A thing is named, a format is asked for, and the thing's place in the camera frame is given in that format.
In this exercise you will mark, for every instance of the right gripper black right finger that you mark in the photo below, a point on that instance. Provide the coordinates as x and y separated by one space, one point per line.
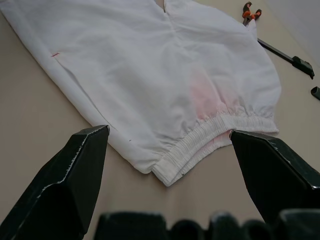
280 175

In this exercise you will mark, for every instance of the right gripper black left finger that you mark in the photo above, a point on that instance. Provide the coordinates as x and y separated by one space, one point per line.
57 195

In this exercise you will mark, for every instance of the white cloth garment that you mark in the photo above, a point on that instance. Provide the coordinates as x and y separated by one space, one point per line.
130 82

